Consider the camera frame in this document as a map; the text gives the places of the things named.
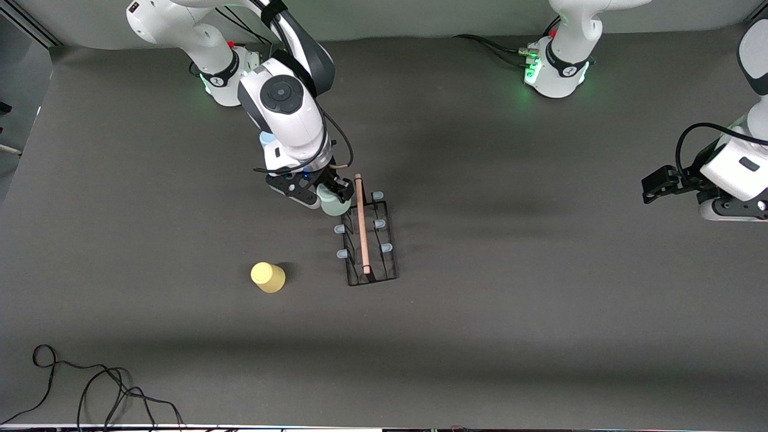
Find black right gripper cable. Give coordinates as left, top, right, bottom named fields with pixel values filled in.
left=252, top=0, right=355, bottom=176

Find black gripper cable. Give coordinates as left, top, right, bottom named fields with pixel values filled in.
left=675, top=122, right=768, bottom=176
left=252, top=0, right=355, bottom=176

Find pale green plastic cup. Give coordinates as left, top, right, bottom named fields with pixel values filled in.
left=317, top=183, right=352, bottom=217

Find thin black loose cable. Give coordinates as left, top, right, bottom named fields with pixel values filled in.
left=0, top=344, right=130, bottom=425
left=77, top=367, right=184, bottom=432

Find black arm base cables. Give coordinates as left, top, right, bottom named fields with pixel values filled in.
left=453, top=18, right=556, bottom=68
left=189, top=5, right=274, bottom=79

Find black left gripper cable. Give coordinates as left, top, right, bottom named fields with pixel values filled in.
left=675, top=122, right=768, bottom=176

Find black left arm base cables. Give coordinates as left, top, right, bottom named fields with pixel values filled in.
left=453, top=18, right=556, bottom=68

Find yellow plastic cup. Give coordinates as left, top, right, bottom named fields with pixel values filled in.
left=250, top=262, right=287, bottom=294

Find dark grey table mat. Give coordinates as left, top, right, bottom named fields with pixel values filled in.
left=0, top=21, right=768, bottom=430

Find black wire cup holder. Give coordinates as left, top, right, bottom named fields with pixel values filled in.
left=334, top=173, right=400, bottom=287

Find black right arm base cables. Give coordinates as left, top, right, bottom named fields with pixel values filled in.
left=189, top=5, right=274, bottom=79

